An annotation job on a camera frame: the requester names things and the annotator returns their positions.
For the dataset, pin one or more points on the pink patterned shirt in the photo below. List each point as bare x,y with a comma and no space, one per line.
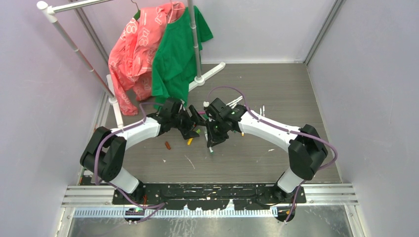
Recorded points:
131,58

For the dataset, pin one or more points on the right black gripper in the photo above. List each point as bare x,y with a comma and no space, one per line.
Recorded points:
213,138

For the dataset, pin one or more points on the small marker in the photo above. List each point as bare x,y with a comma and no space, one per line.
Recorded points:
235,101

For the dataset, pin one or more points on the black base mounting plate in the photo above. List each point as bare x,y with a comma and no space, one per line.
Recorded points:
207,196

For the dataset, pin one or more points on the green t-shirt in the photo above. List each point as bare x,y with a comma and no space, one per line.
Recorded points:
174,65

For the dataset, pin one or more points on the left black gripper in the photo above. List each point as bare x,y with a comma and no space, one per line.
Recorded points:
187,132

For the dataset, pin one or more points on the brown pen cap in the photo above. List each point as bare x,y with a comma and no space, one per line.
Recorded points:
167,145

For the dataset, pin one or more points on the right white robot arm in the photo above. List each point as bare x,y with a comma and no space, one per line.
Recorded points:
303,145

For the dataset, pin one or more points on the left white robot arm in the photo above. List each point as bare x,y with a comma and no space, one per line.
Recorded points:
105,151

